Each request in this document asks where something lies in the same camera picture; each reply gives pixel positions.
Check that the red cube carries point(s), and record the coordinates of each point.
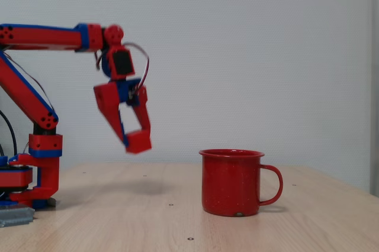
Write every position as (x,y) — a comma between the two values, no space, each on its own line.
(138,142)

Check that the grey duct tape piece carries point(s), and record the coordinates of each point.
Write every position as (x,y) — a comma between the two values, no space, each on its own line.
(16,216)

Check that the red enamel mug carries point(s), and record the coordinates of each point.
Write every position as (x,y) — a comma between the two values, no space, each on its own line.
(231,184)

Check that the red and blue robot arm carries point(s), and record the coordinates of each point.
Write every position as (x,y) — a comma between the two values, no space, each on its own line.
(44,37)

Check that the blue gripper, black servo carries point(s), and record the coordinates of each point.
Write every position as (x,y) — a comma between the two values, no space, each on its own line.
(110,96)

